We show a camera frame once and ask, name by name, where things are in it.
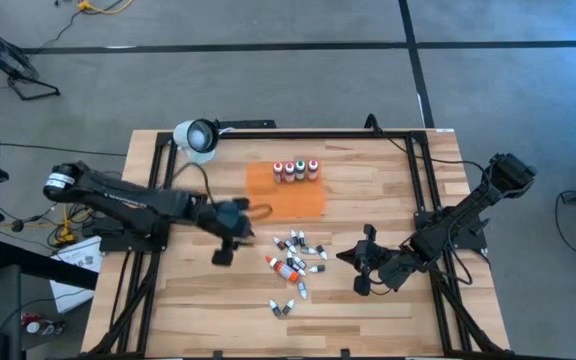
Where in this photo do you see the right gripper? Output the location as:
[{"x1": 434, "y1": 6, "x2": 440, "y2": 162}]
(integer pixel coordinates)
[{"x1": 336, "y1": 224, "x2": 395, "y2": 297}]

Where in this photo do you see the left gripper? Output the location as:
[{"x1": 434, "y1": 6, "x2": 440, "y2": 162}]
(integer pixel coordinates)
[{"x1": 202, "y1": 196, "x2": 257, "y2": 267}]

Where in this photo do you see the orange plastic tray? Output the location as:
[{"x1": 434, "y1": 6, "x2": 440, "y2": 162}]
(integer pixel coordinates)
[{"x1": 245, "y1": 158, "x2": 327, "y2": 220}]

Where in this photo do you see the white desk lamp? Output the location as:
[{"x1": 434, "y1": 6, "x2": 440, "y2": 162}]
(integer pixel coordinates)
[{"x1": 172, "y1": 117, "x2": 221, "y2": 165}]

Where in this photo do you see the black power strip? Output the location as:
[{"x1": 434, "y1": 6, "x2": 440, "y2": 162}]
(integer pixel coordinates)
[{"x1": 217, "y1": 119, "x2": 277, "y2": 130}]

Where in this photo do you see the white paper sheet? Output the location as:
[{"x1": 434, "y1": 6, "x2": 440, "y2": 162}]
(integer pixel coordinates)
[{"x1": 47, "y1": 234, "x2": 104, "y2": 314}]

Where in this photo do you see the black tripod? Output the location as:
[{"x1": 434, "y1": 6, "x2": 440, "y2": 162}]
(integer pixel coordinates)
[{"x1": 0, "y1": 12, "x2": 62, "y2": 101}]

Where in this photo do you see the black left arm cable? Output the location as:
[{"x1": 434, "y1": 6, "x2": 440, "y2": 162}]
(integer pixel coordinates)
[{"x1": 240, "y1": 201, "x2": 275, "y2": 222}]

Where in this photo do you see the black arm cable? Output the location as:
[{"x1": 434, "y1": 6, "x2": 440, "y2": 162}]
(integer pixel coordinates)
[
  {"x1": 240, "y1": 201, "x2": 275, "y2": 222},
  {"x1": 364, "y1": 113, "x2": 492, "y2": 174}
]

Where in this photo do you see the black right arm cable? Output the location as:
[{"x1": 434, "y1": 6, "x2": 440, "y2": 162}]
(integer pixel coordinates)
[{"x1": 364, "y1": 113, "x2": 492, "y2": 174}]

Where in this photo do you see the yellow cable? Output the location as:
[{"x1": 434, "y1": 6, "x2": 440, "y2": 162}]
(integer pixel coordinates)
[{"x1": 76, "y1": 0, "x2": 135, "y2": 15}]

